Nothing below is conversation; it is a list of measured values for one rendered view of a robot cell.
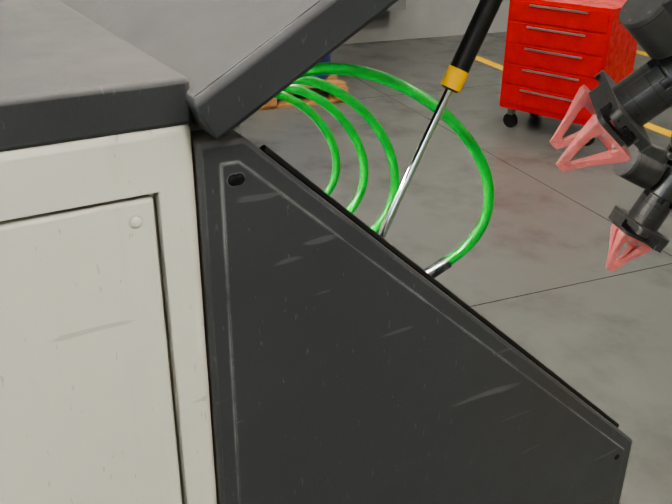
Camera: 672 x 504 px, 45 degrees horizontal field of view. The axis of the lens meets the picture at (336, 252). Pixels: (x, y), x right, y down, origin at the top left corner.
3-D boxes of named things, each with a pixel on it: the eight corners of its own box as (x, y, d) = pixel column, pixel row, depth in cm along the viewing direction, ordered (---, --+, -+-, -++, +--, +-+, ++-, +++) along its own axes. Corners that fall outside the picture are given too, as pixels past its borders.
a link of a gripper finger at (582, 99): (541, 150, 95) (610, 100, 91) (533, 119, 101) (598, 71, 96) (575, 184, 98) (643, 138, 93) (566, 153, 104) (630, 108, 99)
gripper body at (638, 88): (605, 120, 89) (665, 78, 86) (589, 77, 97) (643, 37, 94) (638, 157, 92) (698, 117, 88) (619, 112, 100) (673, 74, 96)
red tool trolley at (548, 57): (495, 126, 552) (508, -4, 514) (529, 113, 582) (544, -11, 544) (590, 150, 509) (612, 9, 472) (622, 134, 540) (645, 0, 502)
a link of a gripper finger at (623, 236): (599, 269, 139) (631, 223, 136) (582, 251, 146) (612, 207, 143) (629, 282, 142) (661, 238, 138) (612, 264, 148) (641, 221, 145)
